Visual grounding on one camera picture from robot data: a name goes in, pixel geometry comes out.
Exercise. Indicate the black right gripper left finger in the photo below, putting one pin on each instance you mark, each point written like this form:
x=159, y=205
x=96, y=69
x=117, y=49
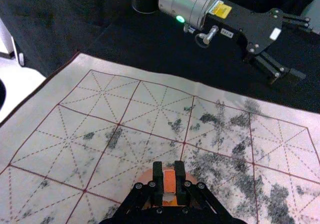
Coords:
x=157, y=181

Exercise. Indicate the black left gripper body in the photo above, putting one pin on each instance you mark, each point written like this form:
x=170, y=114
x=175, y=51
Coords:
x=252, y=27

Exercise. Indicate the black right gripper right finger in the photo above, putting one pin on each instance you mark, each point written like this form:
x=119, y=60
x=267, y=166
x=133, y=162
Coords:
x=179, y=181

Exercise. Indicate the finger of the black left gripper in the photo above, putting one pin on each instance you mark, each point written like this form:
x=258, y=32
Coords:
x=296, y=22
x=272, y=65

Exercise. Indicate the orange plastic piece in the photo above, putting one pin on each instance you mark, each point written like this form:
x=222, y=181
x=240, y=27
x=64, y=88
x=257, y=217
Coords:
x=169, y=182

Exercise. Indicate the pale practice cloth red grid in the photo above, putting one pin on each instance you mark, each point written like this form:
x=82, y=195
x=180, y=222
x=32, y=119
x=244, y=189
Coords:
x=100, y=124

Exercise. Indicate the black table cloth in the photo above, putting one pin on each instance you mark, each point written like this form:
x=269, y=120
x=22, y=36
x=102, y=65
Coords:
x=150, y=47

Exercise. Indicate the black round object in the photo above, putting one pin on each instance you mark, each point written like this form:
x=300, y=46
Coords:
x=2, y=94

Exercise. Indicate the white stand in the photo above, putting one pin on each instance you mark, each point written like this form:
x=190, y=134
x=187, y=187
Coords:
x=10, y=44

